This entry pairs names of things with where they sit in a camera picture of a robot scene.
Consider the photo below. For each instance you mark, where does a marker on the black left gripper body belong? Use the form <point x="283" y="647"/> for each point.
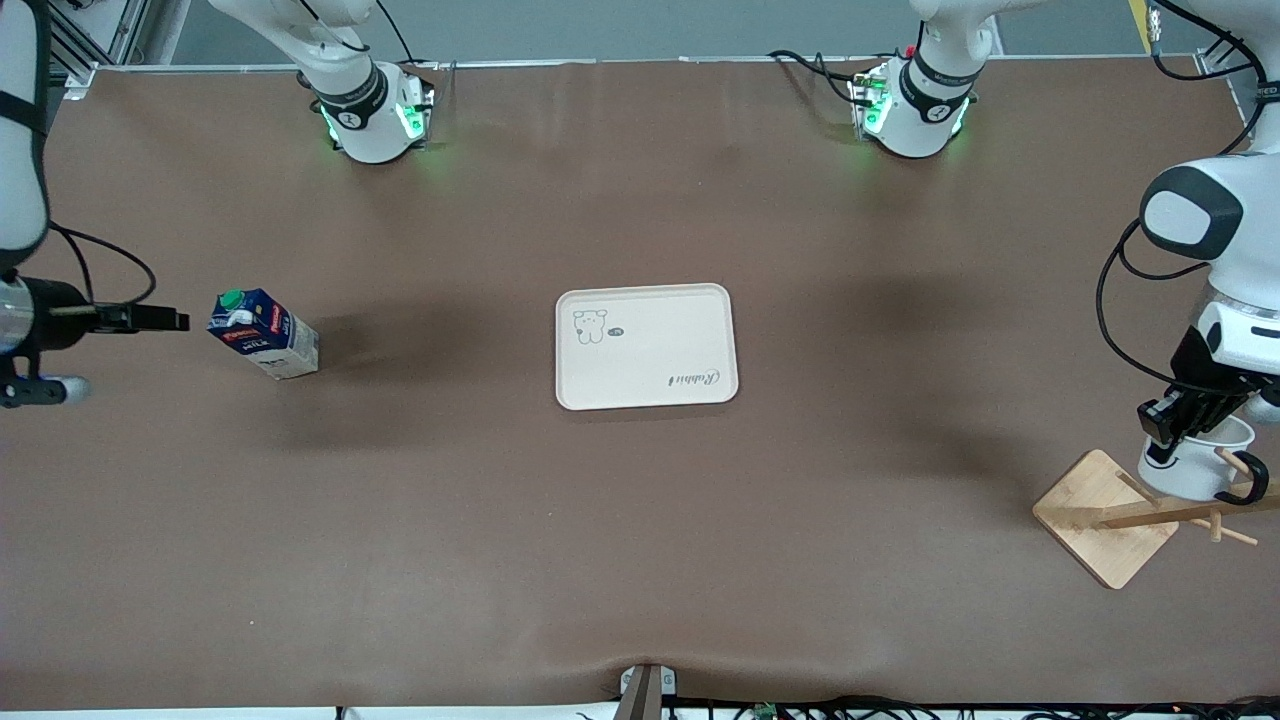
<point x="1203" y="373"/>

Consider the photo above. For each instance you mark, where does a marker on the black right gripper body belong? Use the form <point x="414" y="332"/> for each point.
<point x="58" y="314"/>

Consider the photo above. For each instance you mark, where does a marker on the white smiley face mug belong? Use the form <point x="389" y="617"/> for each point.
<point x="1190" y="475"/>

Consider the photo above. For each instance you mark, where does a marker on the blue milk carton green cap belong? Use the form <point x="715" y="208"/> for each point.
<point x="265" y="335"/>

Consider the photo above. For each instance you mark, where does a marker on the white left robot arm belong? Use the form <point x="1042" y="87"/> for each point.
<point x="925" y="120"/>

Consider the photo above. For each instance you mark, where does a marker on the white rabbit print tray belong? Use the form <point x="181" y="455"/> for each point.
<point x="650" y="350"/>

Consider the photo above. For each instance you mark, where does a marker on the wooden mug tree stand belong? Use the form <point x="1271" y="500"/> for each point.
<point x="1095" y="520"/>

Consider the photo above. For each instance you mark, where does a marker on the grey table edge clamp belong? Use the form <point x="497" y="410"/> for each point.
<point x="645" y="690"/>

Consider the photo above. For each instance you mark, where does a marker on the aluminium profile frame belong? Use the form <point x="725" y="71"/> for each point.
<point x="100" y="35"/>
<point x="1215" y="62"/>

